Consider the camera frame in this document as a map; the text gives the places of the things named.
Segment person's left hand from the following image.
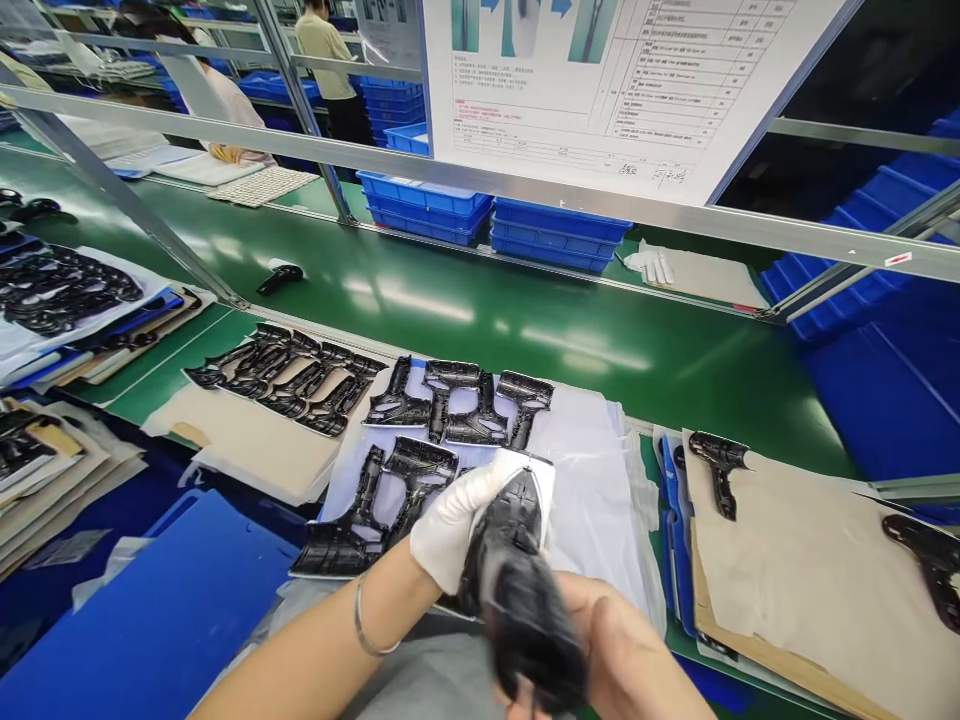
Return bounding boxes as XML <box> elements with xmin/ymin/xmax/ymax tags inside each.
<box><xmin>410</xmin><ymin>448</ymin><xmax>558</xmax><ymax>598</ymax></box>

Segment person's right hand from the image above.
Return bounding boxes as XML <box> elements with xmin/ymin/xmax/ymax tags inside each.
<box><xmin>498</xmin><ymin>573</ymin><xmax>719</xmax><ymax>720</ymax></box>

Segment person's left fingers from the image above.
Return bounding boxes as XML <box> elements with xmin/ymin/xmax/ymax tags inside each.
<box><xmin>468</xmin><ymin>448</ymin><xmax>558</xmax><ymax>555</ymax></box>

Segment person's right fingers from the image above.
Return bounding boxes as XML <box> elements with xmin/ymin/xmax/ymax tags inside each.
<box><xmin>498</xmin><ymin>573</ymin><xmax>610</xmax><ymax>720</ymax></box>

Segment black plastic tool housing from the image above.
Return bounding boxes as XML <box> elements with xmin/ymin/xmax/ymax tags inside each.
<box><xmin>455</xmin><ymin>464</ymin><xmax>595</xmax><ymax>715</ymax></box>

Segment black housing half shell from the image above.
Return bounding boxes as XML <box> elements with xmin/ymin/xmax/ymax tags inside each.
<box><xmin>359</xmin><ymin>436</ymin><xmax>460</xmax><ymax>519</ymax></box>
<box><xmin>442</xmin><ymin>369</ymin><xmax>520</xmax><ymax>450</ymax></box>
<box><xmin>362</xmin><ymin>355</ymin><xmax>434</xmax><ymax>429</ymax></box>
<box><xmin>421</xmin><ymin>359</ymin><xmax>483</xmax><ymax>445</ymax></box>
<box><xmin>687</xmin><ymin>430</ymin><xmax>753</xmax><ymax>521</ymax></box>
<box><xmin>497</xmin><ymin>369</ymin><xmax>557</xmax><ymax>453</ymax></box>
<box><xmin>288</xmin><ymin>449</ymin><xmax>425</xmax><ymax>580</ymax></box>

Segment stack of white sheets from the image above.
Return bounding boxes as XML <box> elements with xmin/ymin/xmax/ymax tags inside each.
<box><xmin>318</xmin><ymin>373</ymin><xmax>667</xmax><ymax>639</ymax></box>

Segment narrow blue plastic board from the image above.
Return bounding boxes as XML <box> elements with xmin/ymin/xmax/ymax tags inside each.
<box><xmin>658</xmin><ymin>433</ymin><xmax>700</xmax><ymax>633</ymax></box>

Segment green conveyor belt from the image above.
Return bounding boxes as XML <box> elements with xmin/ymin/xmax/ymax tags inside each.
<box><xmin>0</xmin><ymin>142</ymin><xmax>864</xmax><ymax>481</ymax></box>

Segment person's body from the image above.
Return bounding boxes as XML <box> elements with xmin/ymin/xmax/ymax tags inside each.
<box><xmin>341</xmin><ymin>611</ymin><xmax>519</xmax><ymax>720</ymax></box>

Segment row of black housing shells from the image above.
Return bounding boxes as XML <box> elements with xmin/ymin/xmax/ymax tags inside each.
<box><xmin>182</xmin><ymin>322</ymin><xmax>389</xmax><ymax>439</ymax></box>

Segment stack of beige paper sheets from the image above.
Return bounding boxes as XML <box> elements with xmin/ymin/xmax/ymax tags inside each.
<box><xmin>680</xmin><ymin>427</ymin><xmax>960</xmax><ymax>720</ymax></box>

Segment stack of blue crates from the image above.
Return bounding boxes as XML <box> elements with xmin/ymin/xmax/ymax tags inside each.
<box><xmin>355</xmin><ymin>169</ymin><xmax>496</xmax><ymax>248</ymax></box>
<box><xmin>488</xmin><ymin>194</ymin><xmax>636</xmax><ymax>275</ymax></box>

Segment beige paper sheet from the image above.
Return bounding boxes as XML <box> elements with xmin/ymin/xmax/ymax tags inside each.
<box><xmin>140</xmin><ymin>372</ymin><xmax>363</xmax><ymax>505</ymax></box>

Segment pair of white gloves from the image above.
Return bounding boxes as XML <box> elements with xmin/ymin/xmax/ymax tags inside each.
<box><xmin>620</xmin><ymin>247</ymin><xmax>678</xmax><ymax>291</ymax></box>

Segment grey cardboard sheet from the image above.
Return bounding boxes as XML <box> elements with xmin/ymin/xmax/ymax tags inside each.
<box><xmin>635</xmin><ymin>238</ymin><xmax>772</xmax><ymax>313</ymax></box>

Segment black assembled tool body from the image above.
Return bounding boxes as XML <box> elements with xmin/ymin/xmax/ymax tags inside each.
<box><xmin>255</xmin><ymin>257</ymin><xmax>306</xmax><ymax>297</ymax></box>

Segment white gridded tray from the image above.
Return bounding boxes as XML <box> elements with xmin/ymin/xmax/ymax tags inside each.
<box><xmin>205</xmin><ymin>165</ymin><xmax>322</xmax><ymax>209</ymax></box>

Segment large blue plastic board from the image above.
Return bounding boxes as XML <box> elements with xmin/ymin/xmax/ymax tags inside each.
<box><xmin>0</xmin><ymin>487</ymin><xmax>303</xmax><ymax>720</ymax></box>

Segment white work instruction sheet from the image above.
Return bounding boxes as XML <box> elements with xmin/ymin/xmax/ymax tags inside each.
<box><xmin>418</xmin><ymin>0</ymin><xmax>865</xmax><ymax>208</ymax></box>

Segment stack of sheets and boards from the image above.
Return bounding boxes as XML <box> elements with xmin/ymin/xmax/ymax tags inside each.
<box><xmin>0</xmin><ymin>230</ymin><xmax>220</xmax><ymax>393</ymax></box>

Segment heap of blue bins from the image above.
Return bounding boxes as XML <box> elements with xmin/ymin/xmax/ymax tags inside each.
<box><xmin>758</xmin><ymin>110</ymin><xmax>960</xmax><ymax>346</ymax></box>

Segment stack of cardboard sheets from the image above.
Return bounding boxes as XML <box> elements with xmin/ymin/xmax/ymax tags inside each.
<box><xmin>0</xmin><ymin>395</ymin><xmax>150</xmax><ymax>580</ymax></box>

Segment pile of black shells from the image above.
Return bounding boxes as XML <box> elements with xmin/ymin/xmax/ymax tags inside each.
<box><xmin>0</xmin><ymin>241</ymin><xmax>145</xmax><ymax>348</ymax></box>

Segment aluminium frame rail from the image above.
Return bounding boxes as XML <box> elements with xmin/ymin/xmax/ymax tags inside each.
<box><xmin>0</xmin><ymin>82</ymin><xmax>960</xmax><ymax>262</ymax></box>

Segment slanted aluminium frame strut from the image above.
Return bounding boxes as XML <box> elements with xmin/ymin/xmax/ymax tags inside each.
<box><xmin>753</xmin><ymin>178</ymin><xmax>960</xmax><ymax>325</ymax></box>

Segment slanted aluminium frame post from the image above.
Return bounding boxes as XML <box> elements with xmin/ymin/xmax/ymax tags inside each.
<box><xmin>0</xmin><ymin>58</ymin><xmax>250</xmax><ymax>310</ymax></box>

